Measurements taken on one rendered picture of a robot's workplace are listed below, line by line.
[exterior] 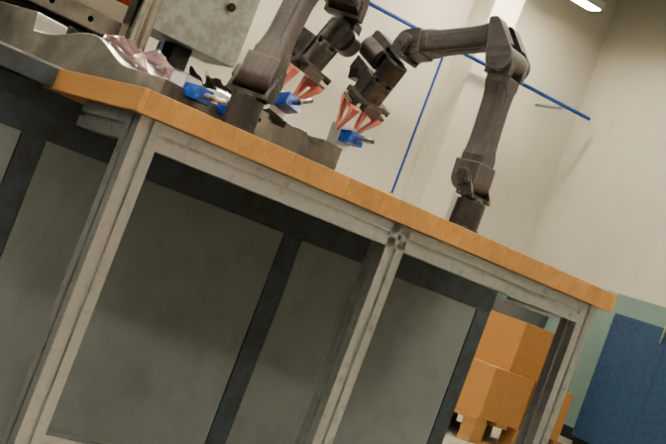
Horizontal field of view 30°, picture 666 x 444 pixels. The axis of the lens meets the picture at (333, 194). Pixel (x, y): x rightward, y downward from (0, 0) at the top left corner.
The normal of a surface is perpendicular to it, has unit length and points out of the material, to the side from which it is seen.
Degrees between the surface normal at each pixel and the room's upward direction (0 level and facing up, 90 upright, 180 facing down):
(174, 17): 90
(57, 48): 90
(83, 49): 90
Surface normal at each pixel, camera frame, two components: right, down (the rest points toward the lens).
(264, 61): -0.15, -0.38
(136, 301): 0.61, 0.18
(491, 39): -0.56, -0.26
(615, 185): -0.79, -0.33
